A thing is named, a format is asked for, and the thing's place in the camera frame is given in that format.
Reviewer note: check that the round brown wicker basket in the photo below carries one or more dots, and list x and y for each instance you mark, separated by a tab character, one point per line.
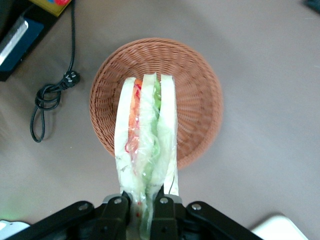
195	105

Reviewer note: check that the dark object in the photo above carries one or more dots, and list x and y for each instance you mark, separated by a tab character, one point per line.
313	3

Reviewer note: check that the white round device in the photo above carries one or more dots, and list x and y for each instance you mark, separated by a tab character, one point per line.
11	230

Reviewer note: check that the black sealing machine yellow panel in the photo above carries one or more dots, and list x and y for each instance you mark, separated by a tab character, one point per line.
27	32

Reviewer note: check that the plastic-wrapped triangle sandwich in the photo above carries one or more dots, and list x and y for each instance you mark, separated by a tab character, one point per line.
145	130

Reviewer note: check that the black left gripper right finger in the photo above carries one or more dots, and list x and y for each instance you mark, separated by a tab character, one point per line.
163	220

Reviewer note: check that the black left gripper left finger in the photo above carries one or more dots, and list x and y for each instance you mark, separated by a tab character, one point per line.
115	220

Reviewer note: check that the white rectangular tray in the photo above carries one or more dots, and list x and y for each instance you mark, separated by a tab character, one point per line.
277	228

